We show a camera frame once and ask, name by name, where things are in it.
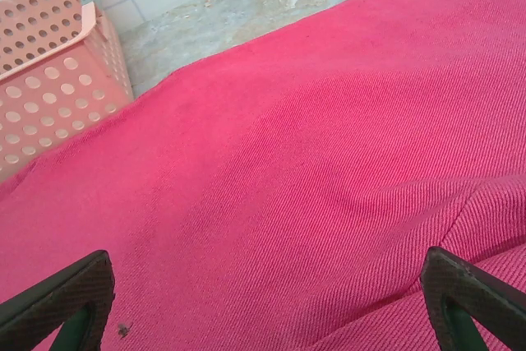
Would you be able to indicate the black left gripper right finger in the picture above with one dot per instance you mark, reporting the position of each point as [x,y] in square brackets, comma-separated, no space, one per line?
[435,285]

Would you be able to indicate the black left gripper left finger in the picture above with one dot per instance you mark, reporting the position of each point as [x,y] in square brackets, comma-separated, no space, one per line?
[96,285]

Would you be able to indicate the pink long pants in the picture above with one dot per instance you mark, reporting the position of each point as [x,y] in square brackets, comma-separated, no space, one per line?
[287,162]

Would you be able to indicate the pink perforated plastic basket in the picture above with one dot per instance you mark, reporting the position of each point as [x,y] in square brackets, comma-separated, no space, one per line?
[61,100]

